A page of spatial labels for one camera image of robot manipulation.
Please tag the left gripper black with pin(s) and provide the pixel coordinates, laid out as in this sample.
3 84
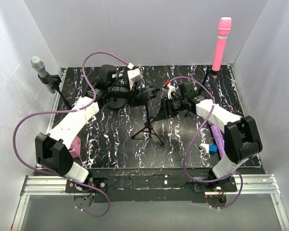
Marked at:
137 97

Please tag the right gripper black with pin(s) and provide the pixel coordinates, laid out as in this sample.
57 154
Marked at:
165 109

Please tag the black tripod stand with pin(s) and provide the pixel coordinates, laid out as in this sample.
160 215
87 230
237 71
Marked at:
198 94
144 96

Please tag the black round-base desk stand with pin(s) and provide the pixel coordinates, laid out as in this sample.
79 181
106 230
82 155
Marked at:
115 103

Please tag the purple glitter microphone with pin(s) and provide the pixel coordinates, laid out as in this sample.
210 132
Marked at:
218 137

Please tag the pink tall microphone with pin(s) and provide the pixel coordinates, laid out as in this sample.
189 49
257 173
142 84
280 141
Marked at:
223 31

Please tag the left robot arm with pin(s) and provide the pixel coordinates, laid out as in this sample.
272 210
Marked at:
52 149

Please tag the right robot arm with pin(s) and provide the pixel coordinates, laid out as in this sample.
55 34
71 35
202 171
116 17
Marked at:
241 137

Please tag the silver grey microphone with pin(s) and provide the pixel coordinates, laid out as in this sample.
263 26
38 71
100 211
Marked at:
38 65

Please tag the white and blue block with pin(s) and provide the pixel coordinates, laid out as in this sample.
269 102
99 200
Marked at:
208 148

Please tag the pink plastic block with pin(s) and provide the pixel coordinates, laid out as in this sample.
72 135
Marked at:
75 147

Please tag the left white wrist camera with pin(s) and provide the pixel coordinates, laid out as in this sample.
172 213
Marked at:
134 75

